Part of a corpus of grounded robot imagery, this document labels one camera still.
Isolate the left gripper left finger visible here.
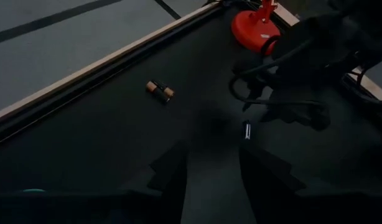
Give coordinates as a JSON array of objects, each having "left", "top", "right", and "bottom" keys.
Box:
[{"left": 147, "top": 142, "right": 190, "bottom": 224}]

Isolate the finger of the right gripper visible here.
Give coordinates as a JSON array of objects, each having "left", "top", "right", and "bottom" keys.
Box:
[
  {"left": 261, "top": 93, "right": 331, "bottom": 131},
  {"left": 242, "top": 77, "right": 273, "bottom": 112}
]

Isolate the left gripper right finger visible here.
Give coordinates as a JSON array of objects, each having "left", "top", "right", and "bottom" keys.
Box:
[{"left": 239, "top": 146, "right": 307, "bottom": 224}]

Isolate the red desk lamp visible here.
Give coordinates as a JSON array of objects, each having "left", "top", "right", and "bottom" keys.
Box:
[{"left": 230, "top": 0, "right": 282, "bottom": 56}]

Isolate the black copper-top battery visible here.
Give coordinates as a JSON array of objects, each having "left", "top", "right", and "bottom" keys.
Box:
[
  {"left": 156, "top": 83, "right": 175, "bottom": 105},
  {"left": 146, "top": 80, "right": 167, "bottom": 102}
]

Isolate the teal plastic bin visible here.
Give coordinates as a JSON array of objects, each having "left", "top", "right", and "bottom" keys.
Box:
[{"left": 21, "top": 187, "right": 47, "bottom": 194}]

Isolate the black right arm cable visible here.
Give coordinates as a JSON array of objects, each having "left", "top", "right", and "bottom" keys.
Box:
[{"left": 228, "top": 35, "right": 328, "bottom": 108}]

